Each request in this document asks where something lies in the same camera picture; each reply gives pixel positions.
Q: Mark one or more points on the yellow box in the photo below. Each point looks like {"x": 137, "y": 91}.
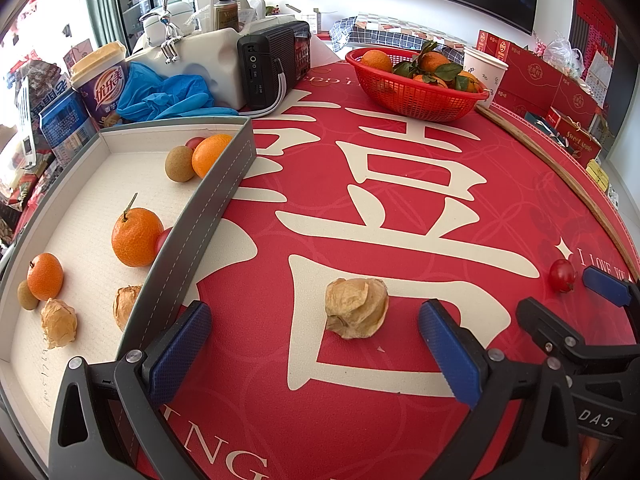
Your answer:
{"x": 597, "y": 170}

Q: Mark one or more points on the red plastic basket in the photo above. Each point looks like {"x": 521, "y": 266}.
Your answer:
{"x": 420, "y": 102}

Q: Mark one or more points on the grey curtain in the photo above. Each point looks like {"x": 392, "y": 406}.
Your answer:
{"x": 102, "y": 5}

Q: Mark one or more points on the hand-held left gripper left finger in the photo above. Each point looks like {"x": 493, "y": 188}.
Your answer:
{"x": 180, "y": 345}

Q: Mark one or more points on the brown longan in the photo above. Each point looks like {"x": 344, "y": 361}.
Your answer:
{"x": 26, "y": 296}

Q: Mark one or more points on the white ceramic pot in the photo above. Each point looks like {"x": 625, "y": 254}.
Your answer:
{"x": 187, "y": 12}

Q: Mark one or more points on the wall calendar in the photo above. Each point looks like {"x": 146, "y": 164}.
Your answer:
{"x": 600, "y": 77}

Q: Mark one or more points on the silver rabbit figurine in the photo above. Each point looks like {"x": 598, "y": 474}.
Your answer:
{"x": 167, "y": 25}

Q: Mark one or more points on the grey tray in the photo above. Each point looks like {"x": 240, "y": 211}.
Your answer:
{"x": 90, "y": 200}

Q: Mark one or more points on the dark snack packet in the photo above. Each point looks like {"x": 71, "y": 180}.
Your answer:
{"x": 40, "y": 80}

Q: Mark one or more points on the clear plastic bag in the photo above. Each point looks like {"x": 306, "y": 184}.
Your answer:
{"x": 565, "y": 55}

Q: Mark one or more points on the pile of leafy mandarins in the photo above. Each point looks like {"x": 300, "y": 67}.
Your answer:
{"x": 376, "y": 60}

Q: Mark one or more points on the red printed tablecloth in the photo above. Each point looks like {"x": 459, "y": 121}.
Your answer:
{"x": 400, "y": 200}

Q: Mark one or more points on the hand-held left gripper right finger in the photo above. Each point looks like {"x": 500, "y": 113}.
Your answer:
{"x": 450, "y": 350}

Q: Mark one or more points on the blue rubber gloves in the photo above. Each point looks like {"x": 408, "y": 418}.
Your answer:
{"x": 165, "y": 95}

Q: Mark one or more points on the purple instant drink cup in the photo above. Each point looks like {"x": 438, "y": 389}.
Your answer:
{"x": 102, "y": 90}

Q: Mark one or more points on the blue plaid cloth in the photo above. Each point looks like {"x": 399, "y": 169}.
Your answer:
{"x": 360, "y": 37}

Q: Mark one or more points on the white ceramic tissue holder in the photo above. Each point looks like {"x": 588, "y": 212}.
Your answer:
{"x": 210, "y": 60}

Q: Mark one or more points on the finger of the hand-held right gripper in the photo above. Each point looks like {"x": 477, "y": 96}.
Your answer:
{"x": 537, "y": 315}
{"x": 607, "y": 285}

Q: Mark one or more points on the stack of red gift boxes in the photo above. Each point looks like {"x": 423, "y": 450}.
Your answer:
{"x": 535, "y": 75}

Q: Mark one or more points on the brown kiwi fruit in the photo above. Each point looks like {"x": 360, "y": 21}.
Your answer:
{"x": 179, "y": 164}

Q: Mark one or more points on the white floral paper cup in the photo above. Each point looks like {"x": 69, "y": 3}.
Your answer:
{"x": 487, "y": 75}

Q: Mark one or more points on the checkered patterned cloth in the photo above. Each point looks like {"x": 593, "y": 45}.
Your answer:
{"x": 380, "y": 22}

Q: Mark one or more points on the black radio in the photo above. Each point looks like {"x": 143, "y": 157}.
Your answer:
{"x": 270, "y": 55}

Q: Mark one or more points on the small white box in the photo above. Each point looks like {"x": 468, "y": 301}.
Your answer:
{"x": 314, "y": 22}

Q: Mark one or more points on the red wall decoration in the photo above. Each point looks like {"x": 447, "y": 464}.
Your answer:
{"x": 595, "y": 15}

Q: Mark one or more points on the mandarin orange with stalk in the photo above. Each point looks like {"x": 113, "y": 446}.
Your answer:
{"x": 136, "y": 237}

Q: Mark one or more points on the dry husk physalis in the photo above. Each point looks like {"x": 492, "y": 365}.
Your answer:
{"x": 59, "y": 322}
{"x": 126, "y": 305}
{"x": 356, "y": 307}

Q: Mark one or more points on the wooden back scratcher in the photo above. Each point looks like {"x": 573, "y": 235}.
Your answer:
{"x": 542, "y": 154}

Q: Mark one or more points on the brown capped lotion bottle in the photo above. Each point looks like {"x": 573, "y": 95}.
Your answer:
{"x": 226, "y": 12}

